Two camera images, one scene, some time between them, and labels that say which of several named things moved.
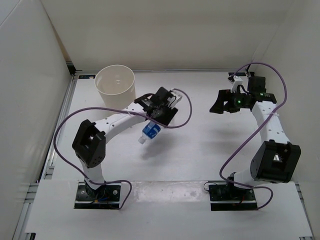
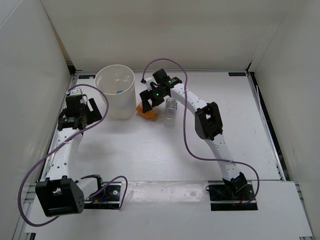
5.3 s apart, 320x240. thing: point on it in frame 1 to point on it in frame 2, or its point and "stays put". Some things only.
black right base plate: x=225 y=197 stays put
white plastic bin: x=116 y=85 stays put
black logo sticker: x=86 y=76 stays put
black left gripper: x=170 y=112 to x=94 y=115
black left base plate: x=106 y=196 stays put
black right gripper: x=224 y=96 to x=144 y=96
